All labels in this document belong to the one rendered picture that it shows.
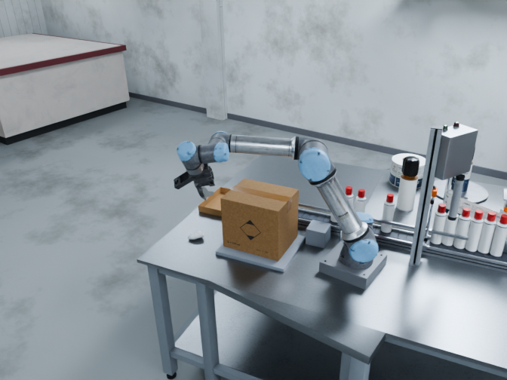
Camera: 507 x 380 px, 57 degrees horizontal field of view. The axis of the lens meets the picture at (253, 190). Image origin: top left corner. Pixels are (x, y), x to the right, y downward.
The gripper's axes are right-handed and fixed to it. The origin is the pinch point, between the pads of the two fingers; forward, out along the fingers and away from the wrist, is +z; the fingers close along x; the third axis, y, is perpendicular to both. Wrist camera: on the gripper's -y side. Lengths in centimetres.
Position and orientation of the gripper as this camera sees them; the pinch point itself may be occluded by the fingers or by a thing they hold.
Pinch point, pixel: (203, 191)
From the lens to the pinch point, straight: 209.7
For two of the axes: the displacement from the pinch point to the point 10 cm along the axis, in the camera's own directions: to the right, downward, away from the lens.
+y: 9.7, -2.4, -0.6
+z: 1.6, 4.7, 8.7
